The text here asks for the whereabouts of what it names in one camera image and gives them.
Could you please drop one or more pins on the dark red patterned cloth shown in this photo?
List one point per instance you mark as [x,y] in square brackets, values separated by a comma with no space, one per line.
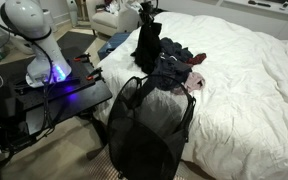
[197,59]

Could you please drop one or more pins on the white tall appliance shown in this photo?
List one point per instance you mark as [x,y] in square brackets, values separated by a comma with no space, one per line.
[72,13]

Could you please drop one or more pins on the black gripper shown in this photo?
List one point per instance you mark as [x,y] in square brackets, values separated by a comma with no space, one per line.
[147,8]

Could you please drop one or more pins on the black floor mat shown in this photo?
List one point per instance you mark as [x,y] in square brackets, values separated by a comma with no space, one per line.
[75,40]

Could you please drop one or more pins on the small dark shelf object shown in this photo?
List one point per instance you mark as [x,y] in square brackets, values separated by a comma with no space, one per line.
[285,4]

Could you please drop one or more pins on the black equipment box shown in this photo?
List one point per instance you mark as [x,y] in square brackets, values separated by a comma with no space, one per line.
[0,106]

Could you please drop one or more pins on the blue storage box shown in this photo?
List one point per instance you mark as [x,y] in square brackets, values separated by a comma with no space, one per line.
[115,41]

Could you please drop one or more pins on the black mesh laundry basket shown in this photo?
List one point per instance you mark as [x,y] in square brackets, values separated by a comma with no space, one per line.
[134,150]

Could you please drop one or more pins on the dark navy cloth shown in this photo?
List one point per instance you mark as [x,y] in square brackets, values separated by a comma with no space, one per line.
[172,68]

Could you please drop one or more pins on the white wall shelf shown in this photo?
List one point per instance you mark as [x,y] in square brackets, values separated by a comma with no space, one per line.
[239,4]

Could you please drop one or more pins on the black remote control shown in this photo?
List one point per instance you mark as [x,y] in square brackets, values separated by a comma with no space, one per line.
[260,4]

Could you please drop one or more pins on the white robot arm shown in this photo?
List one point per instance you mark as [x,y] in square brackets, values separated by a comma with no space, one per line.
[40,43]

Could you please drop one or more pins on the dark grey bedside box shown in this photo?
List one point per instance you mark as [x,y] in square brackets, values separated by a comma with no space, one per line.
[160,12]

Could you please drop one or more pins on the white bed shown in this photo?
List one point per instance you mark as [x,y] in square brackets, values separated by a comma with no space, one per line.
[244,100]

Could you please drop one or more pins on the white waste bin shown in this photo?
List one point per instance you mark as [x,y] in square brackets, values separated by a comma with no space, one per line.
[52,23]

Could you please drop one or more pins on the black cloth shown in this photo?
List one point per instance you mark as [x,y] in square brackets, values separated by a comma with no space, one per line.
[148,46]

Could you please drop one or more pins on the cream armchair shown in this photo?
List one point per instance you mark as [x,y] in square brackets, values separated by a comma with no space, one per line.
[114,20]

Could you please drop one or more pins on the clothes pile on armchair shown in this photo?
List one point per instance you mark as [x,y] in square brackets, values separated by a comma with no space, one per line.
[112,6]

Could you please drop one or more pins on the black robot table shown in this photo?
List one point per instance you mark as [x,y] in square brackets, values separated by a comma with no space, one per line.
[84,95]

